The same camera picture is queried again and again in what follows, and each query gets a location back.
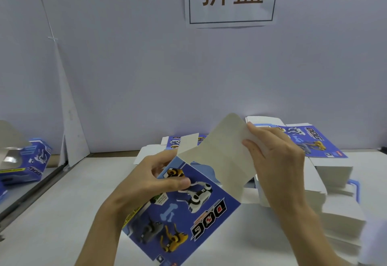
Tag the person's left forearm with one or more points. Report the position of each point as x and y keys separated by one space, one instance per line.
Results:
x=100 y=238

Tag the person's right forearm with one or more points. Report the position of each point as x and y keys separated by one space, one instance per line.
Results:
x=314 y=238

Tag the stack of boxes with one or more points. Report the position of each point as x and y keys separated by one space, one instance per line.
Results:
x=338 y=214
x=148 y=152

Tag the person's left hand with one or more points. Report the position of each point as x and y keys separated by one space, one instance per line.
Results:
x=142 y=187

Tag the person's right hand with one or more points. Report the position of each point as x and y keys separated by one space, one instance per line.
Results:
x=281 y=169

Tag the white paper wall sign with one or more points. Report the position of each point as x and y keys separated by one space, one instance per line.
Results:
x=231 y=16

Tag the blue dog-print cardboard box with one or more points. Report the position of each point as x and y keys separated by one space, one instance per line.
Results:
x=199 y=214

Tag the pile of blue boxes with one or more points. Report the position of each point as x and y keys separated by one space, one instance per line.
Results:
x=27 y=160

